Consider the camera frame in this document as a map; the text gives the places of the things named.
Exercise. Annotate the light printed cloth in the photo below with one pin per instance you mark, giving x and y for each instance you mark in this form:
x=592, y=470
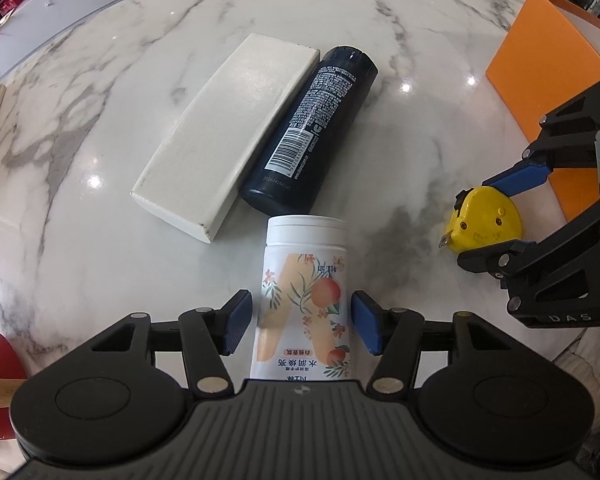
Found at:
x=590, y=400

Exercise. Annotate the orange cardboard box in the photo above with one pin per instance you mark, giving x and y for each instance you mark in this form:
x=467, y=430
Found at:
x=540, y=60

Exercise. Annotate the white peach print bottle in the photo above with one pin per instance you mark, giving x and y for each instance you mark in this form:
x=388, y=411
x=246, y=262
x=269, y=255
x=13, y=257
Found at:
x=300, y=260

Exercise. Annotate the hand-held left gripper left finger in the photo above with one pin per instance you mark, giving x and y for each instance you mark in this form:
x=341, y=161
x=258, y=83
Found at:
x=237, y=322

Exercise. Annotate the dark blue bottle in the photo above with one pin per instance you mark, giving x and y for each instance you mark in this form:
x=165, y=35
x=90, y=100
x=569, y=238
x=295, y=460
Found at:
x=305, y=130

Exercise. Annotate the marble tv cabinet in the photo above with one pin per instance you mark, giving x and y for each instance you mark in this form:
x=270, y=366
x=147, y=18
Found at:
x=70, y=0

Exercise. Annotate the yellow tape measure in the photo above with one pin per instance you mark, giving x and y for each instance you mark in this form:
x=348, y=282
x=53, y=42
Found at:
x=480, y=220

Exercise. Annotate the white rectangular box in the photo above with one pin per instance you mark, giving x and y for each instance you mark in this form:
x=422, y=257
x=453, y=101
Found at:
x=220, y=125

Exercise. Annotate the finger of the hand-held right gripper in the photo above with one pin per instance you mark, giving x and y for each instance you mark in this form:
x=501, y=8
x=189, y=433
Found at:
x=510, y=257
x=522, y=176

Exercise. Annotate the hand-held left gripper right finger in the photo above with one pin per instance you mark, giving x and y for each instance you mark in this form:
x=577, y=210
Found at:
x=366, y=322

